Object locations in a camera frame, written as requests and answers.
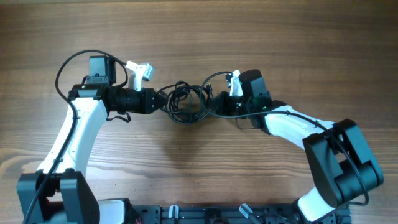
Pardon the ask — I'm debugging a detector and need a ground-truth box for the black USB cable bundle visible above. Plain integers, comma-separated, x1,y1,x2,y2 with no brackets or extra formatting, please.
157,80,215,125

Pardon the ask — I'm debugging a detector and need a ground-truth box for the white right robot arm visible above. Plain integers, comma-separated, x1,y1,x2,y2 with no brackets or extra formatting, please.
209,69,384,223

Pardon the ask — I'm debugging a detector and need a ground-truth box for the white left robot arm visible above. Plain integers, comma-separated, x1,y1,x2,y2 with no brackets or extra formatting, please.
17,50,165,223

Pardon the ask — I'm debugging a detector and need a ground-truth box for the black left camera cable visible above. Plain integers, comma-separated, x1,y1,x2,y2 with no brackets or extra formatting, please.
22,49,129,224

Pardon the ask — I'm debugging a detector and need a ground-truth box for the black camera cable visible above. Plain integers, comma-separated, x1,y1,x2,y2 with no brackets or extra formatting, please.
22,49,129,224
198,70,370,207

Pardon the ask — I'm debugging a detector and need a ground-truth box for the black right camera cable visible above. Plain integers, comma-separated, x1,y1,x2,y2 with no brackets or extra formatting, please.
198,70,370,207

